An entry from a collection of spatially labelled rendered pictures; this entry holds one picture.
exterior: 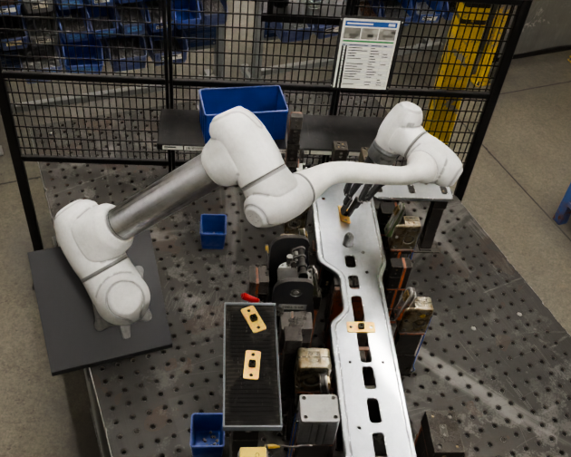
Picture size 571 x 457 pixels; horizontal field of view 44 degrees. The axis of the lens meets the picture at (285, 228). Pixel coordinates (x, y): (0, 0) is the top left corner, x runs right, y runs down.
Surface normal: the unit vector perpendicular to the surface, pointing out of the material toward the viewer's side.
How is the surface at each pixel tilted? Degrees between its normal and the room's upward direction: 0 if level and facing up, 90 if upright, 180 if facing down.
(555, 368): 0
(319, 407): 0
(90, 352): 42
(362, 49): 90
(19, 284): 0
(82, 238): 64
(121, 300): 47
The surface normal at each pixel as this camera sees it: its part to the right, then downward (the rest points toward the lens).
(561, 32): 0.42, 0.70
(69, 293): 0.29, -0.07
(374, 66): 0.05, 0.71
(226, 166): -0.41, 0.42
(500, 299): 0.09, -0.71
